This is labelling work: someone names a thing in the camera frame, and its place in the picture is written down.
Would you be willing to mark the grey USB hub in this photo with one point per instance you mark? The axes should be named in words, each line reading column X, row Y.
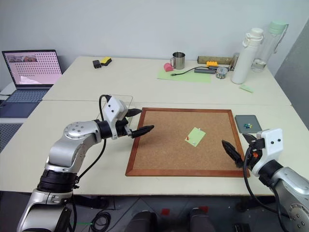
column 205, row 70

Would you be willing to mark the clear plastic container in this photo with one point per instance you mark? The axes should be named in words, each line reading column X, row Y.
column 221, row 73

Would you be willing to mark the yellow toy brick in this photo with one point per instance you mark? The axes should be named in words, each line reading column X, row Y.
column 212, row 64

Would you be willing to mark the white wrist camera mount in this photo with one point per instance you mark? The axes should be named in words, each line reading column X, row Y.
column 113, row 108
column 271, row 145

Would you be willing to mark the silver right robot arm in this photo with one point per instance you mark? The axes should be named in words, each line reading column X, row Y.
column 289, row 183

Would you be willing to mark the steel mug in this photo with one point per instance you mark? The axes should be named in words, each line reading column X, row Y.
column 179, row 60

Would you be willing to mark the small black box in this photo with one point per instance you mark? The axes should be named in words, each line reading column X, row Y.
column 96, row 64

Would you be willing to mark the light green paper note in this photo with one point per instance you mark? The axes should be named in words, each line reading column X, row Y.
column 195, row 135

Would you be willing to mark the large green paper sheet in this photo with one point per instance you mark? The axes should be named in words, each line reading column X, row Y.
column 188, row 78

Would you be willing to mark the open laptop with pink screen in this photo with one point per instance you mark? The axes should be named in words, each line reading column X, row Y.
column 31, row 70

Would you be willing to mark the clear bottle with green cap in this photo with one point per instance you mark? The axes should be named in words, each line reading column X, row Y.
column 270, row 48

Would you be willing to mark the red floor marker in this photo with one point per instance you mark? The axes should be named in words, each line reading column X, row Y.
column 165, row 212
column 204, row 208

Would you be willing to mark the yellow and black sponge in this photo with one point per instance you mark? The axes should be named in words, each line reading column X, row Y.
column 106, row 61

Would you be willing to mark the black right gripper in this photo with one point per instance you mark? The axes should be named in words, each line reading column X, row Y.
column 257, row 145

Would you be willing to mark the pink tape dispenser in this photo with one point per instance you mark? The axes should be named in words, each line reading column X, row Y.
column 168, row 67

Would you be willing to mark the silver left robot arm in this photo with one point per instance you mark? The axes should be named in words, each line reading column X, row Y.
column 72, row 130

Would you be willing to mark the grey metal bar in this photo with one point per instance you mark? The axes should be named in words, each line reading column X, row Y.
column 234, row 61

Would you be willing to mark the grey partition panel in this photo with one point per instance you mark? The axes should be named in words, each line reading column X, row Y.
column 294, row 84

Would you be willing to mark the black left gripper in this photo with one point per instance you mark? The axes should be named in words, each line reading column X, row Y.
column 122, row 128

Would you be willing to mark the dark rounded shape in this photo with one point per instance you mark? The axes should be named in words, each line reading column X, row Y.
column 200, row 221
column 141, row 222

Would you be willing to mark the wood-framed cork board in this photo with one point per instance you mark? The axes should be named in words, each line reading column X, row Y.
column 169, row 145

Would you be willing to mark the grey square pin dish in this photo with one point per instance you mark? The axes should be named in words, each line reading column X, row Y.
column 241, row 119

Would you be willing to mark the brown rolled cylinder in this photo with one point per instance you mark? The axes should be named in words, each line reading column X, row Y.
column 212, row 59

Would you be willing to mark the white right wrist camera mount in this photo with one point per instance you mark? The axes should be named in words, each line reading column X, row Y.
column 271, row 145

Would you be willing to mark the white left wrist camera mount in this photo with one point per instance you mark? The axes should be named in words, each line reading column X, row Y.
column 113, row 108

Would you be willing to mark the small green paper strip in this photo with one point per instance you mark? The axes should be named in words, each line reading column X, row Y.
column 246, row 88

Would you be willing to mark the white water bottle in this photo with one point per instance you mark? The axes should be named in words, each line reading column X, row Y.
column 243, row 62

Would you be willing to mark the clear acrylic tray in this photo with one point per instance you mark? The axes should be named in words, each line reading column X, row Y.
column 130, row 101

